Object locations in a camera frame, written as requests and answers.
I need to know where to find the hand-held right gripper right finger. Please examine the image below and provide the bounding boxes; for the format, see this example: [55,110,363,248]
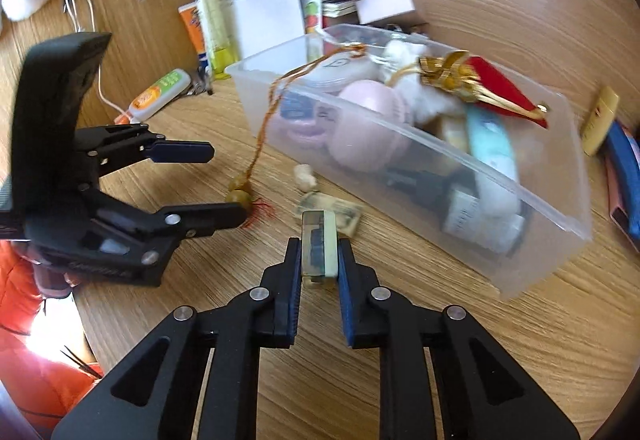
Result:
[337,236,581,440]

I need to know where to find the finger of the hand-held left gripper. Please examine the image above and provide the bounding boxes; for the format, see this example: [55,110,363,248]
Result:
[75,122,216,181]
[95,192,248,243]

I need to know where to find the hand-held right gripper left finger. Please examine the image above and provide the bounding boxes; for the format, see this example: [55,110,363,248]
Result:
[51,236,305,440]

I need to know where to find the gold cord bead pendant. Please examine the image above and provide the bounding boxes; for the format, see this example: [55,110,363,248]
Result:
[225,42,371,227]

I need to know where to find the round translucent lidded container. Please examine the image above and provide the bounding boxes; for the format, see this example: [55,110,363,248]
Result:
[300,47,381,93]

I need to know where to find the clear plastic storage box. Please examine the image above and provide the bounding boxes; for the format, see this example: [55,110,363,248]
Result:
[225,24,593,303]

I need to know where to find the wooden desktop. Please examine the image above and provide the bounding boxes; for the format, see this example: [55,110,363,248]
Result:
[0,0,640,440]

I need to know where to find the green white small packet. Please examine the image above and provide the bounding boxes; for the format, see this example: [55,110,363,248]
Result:
[127,68,192,121]

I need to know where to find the metal keys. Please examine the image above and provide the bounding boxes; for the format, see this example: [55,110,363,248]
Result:
[187,67,216,96]

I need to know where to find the folded banknote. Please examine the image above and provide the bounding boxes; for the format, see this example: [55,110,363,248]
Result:
[295,192,362,237]

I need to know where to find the small white pebble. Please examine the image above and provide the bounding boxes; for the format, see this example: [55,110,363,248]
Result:
[294,164,317,193]

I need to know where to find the yellow-green bottle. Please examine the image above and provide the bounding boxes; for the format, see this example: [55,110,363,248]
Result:
[190,0,237,80]

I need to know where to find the orange tube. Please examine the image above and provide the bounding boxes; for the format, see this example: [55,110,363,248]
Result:
[178,2,211,70]

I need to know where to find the dark glass bottle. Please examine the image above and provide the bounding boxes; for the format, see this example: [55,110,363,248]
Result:
[385,167,481,231]

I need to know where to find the white labelled bottle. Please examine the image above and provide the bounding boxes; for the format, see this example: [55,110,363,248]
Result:
[440,185,531,255]

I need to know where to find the orange cloth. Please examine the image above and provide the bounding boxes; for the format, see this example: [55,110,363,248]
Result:
[0,240,106,426]

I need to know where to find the fruit sticker sheet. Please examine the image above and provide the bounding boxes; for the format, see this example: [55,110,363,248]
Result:
[302,0,323,63]

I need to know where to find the pink round case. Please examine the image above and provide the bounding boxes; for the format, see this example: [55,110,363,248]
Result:
[330,80,416,173]

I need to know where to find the light blue tube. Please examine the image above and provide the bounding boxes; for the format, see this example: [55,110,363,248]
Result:
[465,107,521,181]

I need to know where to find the small white plush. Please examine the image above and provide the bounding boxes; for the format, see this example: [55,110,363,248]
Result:
[382,40,466,125]

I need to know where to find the white rectangular box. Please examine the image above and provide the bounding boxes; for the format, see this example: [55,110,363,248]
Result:
[355,0,417,25]

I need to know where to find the red gold ornament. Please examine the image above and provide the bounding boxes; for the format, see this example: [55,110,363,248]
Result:
[417,50,551,129]

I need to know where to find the pink flat case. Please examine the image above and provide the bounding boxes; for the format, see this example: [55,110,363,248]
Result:
[604,155,640,241]

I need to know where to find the yellow sunscreen bottle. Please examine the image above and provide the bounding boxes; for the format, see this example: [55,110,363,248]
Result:
[581,86,621,157]

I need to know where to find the blue pouch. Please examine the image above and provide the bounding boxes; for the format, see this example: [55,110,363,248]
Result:
[602,120,640,208]

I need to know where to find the white cable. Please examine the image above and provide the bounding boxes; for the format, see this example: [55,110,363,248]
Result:
[60,0,133,123]

